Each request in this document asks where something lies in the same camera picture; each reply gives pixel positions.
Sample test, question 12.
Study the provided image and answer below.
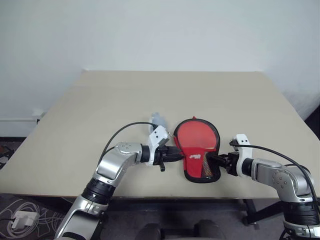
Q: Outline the white wall junction box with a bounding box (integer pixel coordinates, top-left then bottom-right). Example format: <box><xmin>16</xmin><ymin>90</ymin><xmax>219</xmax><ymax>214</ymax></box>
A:
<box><xmin>31</xmin><ymin>108</ymin><xmax>46</xmax><ymax>119</ymax></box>

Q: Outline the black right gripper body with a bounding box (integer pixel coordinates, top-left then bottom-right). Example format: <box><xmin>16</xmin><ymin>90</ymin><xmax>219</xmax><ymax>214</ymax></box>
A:
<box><xmin>224</xmin><ymin>150</ymin><xmax>241</xmax><ymax>176</ymax></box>

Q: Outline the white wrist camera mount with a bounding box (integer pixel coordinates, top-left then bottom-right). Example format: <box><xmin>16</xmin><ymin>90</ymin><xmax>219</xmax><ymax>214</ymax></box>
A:
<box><xmin>146</xmin><ymin>125</ymin><xmax>169</xmax><ymax>167</ymax></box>
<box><xmin>230</xmin><ymin>133</ymin><xmax>252</xmax><ymax>176</ymax></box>

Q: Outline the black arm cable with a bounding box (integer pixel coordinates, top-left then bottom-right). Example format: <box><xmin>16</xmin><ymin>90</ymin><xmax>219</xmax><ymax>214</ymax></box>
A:
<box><xmin>99</xmin><ymin>121</ymin><xmax>157</xmax><ymax>166</ymax></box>
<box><xmin>229</xmin><ymin>139</ymin><xmax>317</xmax><ymax>201</ymax></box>

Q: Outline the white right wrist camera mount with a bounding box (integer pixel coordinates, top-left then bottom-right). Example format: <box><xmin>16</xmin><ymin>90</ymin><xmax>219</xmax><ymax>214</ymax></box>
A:
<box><xmin>230</xmin><ymin>133</ymin><xmax>252</xmax><ymax>176</ymax></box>

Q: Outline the white power adapter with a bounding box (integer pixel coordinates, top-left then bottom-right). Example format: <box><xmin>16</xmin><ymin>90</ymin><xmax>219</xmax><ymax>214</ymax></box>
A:
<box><xmin>12</xmin><ymin>210</ymin><xmax>35</xmax><ymax>230</ymax></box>

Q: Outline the red black-trimmed paddle case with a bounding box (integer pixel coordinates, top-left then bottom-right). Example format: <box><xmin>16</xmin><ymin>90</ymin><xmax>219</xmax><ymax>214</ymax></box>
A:
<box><xmin>172</xmin><ymin>115</ymin><xmax>222</xmax><ymax>183</ymax></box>

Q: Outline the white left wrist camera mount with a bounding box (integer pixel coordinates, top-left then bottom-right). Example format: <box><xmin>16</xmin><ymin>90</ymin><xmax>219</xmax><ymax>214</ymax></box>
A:
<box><xmin>146</xmin><ymin>125</ymin><xmax>169</xmax><ymax>167</ymax></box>

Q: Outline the crumpled grey plastic piece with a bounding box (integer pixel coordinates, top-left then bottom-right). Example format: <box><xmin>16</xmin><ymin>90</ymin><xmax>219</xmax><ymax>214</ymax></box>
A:
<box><xmin>149</xmin><ymin>112</ymin><xmax>171</xmax><ymax>136</ymax></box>

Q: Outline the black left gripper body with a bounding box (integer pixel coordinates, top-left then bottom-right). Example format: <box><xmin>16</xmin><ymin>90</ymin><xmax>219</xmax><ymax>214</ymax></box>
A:
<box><xmin>154</xmin><ymin>145</ymin><xmax>174</xmax><ymax>173</ymax></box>

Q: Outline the black table frame leg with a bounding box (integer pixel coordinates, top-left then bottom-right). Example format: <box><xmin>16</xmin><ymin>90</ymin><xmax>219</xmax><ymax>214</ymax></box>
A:
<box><xmin>240</xmin><ymin>198</ymin><xmax>285</xmax><ymax>227</ymax></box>

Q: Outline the red table tennis paddle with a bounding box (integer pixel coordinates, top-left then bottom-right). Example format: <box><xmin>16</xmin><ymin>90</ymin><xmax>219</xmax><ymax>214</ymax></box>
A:
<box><xmin>175</xmin><ymin>119</ymin><xmax>220</xmax><ymax>178</ymax></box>

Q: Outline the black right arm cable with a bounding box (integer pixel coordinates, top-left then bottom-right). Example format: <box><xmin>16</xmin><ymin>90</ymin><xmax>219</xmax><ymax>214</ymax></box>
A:
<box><xmin>229</xmin><ymin>139</ymin><xmax>317</xmax><ymax>201</ymax></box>

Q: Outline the white tangled floor cable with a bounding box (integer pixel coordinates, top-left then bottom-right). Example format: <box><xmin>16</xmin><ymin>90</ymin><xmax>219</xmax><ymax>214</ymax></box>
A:
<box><xmin>0</xmin><ymin>196</ymin><xmax>66</xmax><ymax>239</ymax></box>

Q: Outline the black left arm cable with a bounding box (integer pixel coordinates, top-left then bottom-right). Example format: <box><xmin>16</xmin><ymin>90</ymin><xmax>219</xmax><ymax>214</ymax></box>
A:
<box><xmin>99</xmin><ymin>121</ymin><xmax>157</xmax><ymax>166</ymax></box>

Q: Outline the black object at wall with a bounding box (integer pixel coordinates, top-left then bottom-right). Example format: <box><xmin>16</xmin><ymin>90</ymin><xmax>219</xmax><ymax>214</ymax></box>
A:
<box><xmin>304</xmin><ymin>104</ymin><xmax>320</xmax><ymax>141</ymax></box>

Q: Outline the white wall cable duct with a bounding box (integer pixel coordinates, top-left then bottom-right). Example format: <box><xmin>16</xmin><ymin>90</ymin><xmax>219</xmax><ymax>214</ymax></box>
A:
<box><xmin>0</xmin><ymin>117</ymin><xmax>38</xmax><ymax>124</ymax></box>

